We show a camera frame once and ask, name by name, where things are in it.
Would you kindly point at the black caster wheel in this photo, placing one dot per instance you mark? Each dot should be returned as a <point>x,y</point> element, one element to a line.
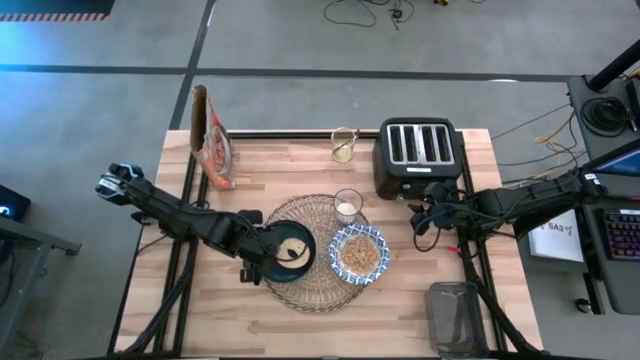
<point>584,306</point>

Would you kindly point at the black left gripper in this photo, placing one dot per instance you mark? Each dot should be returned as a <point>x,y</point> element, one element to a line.
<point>245,240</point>

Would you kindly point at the backlit black keyboard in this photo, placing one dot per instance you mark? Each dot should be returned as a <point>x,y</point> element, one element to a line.
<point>625,235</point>

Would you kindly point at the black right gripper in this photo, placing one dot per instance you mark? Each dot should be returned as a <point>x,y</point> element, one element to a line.
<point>450,210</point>

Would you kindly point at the small grey desk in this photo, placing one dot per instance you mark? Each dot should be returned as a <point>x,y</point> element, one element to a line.
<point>580,140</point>

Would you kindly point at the dark green plate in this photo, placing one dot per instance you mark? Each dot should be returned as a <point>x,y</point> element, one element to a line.
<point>290,227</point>

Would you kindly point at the blue patterned paper bowl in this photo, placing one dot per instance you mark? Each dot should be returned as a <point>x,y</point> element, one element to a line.
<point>335,265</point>

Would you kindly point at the clear grey plastic container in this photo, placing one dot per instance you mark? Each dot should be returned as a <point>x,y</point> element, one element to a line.
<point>455,320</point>

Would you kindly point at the grey metal table leg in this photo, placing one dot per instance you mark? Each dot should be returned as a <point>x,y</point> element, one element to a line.
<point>30,235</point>

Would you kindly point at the black four-slot toaster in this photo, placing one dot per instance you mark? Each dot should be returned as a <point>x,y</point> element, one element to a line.
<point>417,145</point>

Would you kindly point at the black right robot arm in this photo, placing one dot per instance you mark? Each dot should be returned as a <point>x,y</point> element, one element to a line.
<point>525,200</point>

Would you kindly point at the thin gold spoon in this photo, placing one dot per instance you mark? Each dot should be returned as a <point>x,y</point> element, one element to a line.
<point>345,142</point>

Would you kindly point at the yellow tinted glass cup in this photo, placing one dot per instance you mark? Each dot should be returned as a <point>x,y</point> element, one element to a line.
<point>344,152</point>

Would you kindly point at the laptop with blue screen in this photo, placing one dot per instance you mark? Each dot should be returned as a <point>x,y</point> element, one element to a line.
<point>625,165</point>

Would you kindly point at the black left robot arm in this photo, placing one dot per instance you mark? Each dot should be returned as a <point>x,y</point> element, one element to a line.
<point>165,212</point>

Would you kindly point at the orange pumpkin cereal bag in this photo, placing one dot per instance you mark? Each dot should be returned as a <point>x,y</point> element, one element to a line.
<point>215,150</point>

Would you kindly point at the round woven straw placemat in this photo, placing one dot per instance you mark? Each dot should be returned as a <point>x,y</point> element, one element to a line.
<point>315,295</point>

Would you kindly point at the white label sheet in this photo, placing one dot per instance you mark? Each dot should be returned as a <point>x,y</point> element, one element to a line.
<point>555,245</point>

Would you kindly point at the hazard-striped floor mat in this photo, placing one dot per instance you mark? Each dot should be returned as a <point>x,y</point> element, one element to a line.
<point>50,6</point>

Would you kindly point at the black pole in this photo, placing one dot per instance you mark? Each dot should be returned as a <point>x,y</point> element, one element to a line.
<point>615,67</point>

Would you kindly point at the clear glass with milk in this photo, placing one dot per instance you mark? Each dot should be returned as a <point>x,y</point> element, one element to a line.
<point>348,207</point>

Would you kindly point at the black box with blue light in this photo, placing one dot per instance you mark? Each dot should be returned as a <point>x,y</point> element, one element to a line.
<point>15,200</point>

